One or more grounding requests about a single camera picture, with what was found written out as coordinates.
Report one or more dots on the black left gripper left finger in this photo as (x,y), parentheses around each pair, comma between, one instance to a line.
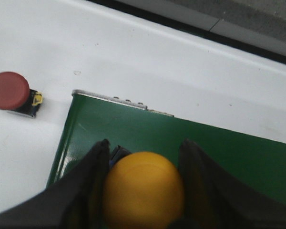
(73,202)

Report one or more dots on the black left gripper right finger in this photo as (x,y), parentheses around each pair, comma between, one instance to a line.
(214,199)

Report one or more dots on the yellow mushroom push button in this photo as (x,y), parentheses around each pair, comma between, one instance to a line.
(143,190)

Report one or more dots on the green conveyor belt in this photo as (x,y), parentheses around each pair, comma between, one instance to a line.
(258,162)

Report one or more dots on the steel conveyor far end plate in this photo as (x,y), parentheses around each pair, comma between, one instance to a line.
(117,100)

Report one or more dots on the red mushroom push button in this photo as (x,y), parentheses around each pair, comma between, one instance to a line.
(17,97)

